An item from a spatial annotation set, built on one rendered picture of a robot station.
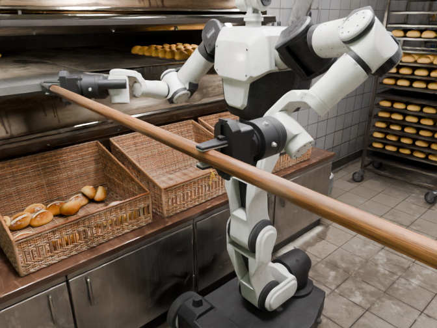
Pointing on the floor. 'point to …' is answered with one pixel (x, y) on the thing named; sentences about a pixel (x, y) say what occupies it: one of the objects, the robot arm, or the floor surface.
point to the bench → (149, 263)
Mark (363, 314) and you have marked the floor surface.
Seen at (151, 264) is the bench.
